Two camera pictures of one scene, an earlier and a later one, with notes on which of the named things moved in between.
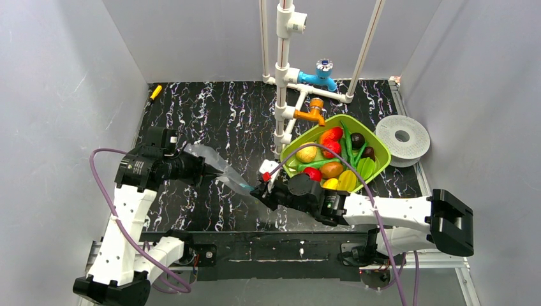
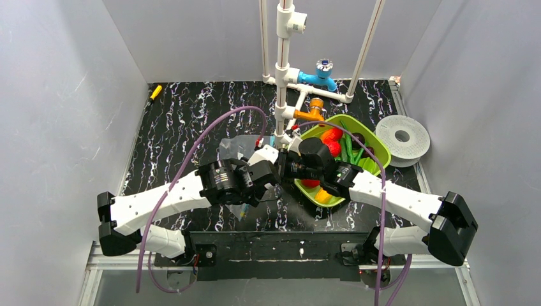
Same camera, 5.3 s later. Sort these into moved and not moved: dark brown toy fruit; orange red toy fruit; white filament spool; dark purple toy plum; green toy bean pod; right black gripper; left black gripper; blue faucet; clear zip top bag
Moved: clear zip top bag; right black gripper; left black gripper
Not moved: white filament spool; dark brown toy fruit; dark purple toy plum; blue faucet; green toy bean pod; orange red toy fruit
